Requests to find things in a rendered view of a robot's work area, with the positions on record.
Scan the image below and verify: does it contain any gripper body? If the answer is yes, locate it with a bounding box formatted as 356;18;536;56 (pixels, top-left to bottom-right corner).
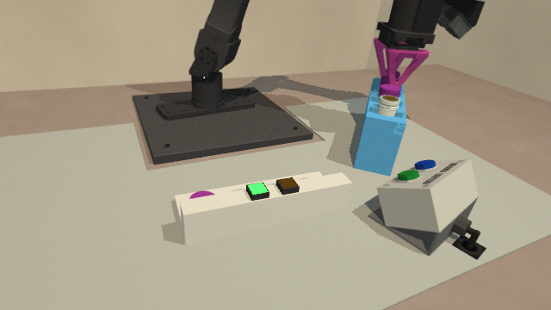
376;0;435;51

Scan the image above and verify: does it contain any cream long bar with two dark lamps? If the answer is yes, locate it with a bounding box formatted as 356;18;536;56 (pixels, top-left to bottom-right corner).
175;171;353;245

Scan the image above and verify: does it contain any blue rectangular tube holder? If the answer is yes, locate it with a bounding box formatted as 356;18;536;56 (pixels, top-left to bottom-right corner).
354;77;406;176

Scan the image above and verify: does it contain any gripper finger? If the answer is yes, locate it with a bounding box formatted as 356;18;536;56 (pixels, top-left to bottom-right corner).
374;38;404;77
385;47;430;87

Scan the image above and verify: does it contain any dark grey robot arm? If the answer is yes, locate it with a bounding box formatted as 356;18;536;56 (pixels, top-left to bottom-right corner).
156;0;485;121

